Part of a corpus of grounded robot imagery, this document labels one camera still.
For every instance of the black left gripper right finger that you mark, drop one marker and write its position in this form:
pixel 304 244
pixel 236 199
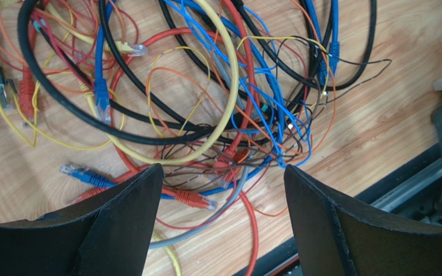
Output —
pixel 337 234

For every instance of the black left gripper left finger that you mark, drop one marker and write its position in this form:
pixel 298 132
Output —
pixel 106 234

